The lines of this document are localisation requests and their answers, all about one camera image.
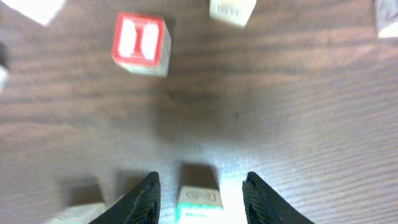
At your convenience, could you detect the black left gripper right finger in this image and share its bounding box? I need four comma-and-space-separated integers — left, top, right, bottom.
242, 172, 314, 224

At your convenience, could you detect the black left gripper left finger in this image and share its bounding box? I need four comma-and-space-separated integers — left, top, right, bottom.
90, 171, 161, 224

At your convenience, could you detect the green B block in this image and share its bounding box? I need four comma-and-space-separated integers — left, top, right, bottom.
175, 185, 224, 224

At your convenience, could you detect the green R block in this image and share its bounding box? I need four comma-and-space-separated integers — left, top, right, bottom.
45, 202, 106, 224

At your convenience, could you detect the yellow O block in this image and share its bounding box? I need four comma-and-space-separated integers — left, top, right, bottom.
115, 195, 125, 204

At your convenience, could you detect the red I block lower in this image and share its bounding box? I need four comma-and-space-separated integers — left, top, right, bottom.
111, 12, 172, 77

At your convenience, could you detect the yellow block near I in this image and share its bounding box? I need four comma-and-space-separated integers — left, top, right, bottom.
209, 0, 257, 29

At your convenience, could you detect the red U block upper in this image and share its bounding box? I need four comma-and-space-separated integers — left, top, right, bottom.
1, 0, 67, 26

